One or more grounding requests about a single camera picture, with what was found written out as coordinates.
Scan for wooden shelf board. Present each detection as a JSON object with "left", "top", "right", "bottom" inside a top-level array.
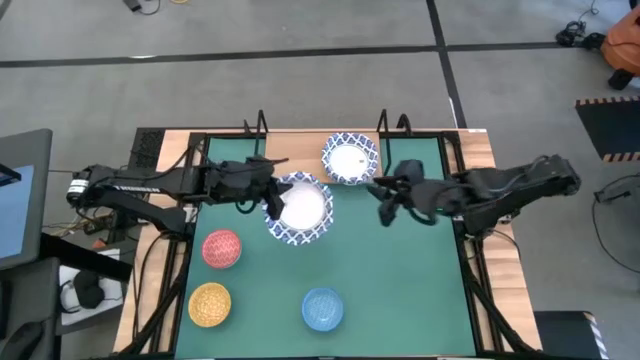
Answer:
[{"left": 264, "top": 130, "right": 382, "bottom": 185}]

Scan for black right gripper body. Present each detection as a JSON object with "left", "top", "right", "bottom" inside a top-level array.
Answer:
[{"left": 394, "top": 174, "right": 456, "bottom": 219}]

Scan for blue white patterned paper bowl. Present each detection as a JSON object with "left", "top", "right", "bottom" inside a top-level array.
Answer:
[
  {"left": 261, "top": 170, "right": 335, "bottom": 247},
  {"left": 320, "top": 131, "right": 381, "bottom": 187}
]

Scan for black cable bundle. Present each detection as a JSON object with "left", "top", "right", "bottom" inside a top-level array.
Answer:
[{"left": 555, "top": 18, "right": 607, "bottom": 52}]

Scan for black metal table frame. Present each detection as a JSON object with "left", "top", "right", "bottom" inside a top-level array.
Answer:
[{"left": 115, "top": 127, "right": 544, "bottom": 360}]

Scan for yellow patterned bowl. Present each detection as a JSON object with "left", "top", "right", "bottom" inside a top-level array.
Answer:
[{"left": 187, "top": 281, "right": 233, "bottom": 329}]

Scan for green table mat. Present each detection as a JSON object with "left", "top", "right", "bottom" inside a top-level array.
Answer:
[{"left": 174, "top": 136, "right": 477, "bottom": 359}]

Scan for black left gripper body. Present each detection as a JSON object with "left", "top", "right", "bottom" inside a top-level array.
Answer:
[{"left": 203, "top": 157, "right": 277, "bottom": 205}]

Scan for orange shop vacuum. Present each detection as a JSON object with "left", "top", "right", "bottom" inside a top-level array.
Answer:
[{"left": 599, "top": 6, "right": 640, "bottom": 92}]

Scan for grey monitor blue screen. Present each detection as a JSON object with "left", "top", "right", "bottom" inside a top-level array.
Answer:
[{"left": 0, "top": 128, "right": 54, "bottom": 272}]

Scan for black power adapter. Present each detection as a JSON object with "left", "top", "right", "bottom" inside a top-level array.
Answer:
[{"left": 121, "top": 0, "right": 162, "bottom": 16}]

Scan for black floor cable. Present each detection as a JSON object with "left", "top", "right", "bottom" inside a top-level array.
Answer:
[{"left": 591, "top": 173, "right": 640, "bottom": 275}]

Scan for red patterned bowl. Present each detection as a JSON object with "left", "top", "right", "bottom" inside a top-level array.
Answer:
[{"left": 201, "top": 228, "right": 243, "bottom": 271}]

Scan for white paper sheet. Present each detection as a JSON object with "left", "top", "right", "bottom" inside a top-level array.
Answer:
[{"left": 58, "top": 248, "right": 127, "bottom": 327}]

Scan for black perforated panel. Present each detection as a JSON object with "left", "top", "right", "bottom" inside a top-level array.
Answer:
[{"left": 128, "top": 126, "right": 167, "bottom": 170}]

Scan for black box striped edge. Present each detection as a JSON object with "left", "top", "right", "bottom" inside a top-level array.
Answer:
[{"left": 531, "top": 309, "right": 612, "bottom": 360}]

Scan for black mat hazard stripe edge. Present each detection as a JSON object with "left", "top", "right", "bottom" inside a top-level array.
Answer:
[{"left": 574, "top": 95, "right": 640, "bottom": 164}]

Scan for black headphones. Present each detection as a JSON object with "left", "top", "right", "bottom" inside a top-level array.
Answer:
[{"left": 71, "top": 269, "right": 107, "bottom": 311}]

